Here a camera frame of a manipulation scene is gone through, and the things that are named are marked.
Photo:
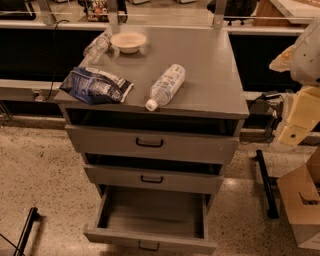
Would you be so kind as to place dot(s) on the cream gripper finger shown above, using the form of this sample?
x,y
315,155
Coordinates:
x,y
304,115
284,61

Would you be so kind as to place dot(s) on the clear plastic water bottle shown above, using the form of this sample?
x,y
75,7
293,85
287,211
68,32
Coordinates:
x,y
164,89

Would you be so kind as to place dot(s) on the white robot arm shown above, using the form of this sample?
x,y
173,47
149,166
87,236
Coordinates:
x,y
302,60

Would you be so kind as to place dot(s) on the grey drawer cabinet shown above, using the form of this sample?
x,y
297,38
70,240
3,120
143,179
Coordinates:
x,y
209,102

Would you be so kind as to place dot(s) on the grey top drawer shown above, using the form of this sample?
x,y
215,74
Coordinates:
x,y
153,145

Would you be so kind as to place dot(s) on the crumpled clear plastic bottle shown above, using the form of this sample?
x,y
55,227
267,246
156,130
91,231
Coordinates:
x,y
97,48

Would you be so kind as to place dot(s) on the grey open bottom drawer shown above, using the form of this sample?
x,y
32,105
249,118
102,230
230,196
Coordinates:
x,y
152,220

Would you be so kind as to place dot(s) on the grey middle drawer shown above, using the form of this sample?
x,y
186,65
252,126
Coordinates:
x,y
153,179

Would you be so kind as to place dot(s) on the black office chair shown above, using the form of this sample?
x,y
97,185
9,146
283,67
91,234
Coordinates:
x,y
231,10

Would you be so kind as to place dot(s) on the brown cardboard box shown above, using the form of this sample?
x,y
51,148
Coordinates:
x,y
299,191

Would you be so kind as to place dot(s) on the black bar right floor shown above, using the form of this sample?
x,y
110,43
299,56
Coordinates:
x,y
272,211

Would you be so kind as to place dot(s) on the black bar floor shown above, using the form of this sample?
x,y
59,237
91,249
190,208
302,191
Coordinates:
x,y
272,211
33,215

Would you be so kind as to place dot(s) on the white paper bowl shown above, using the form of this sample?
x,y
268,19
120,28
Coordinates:
x,y
128,42

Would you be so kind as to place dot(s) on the colourful items on shelf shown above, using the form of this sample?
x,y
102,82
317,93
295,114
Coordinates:
x,y
97,10

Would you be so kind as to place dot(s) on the blue white snack bag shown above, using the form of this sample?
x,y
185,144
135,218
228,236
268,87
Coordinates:
x,y
94,86

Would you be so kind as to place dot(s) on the black bar left floor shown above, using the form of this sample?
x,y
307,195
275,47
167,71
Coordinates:
x,y
33,215

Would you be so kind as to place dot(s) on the black power adapter with cables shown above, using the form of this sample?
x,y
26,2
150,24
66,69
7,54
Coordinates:
x,y
265,112

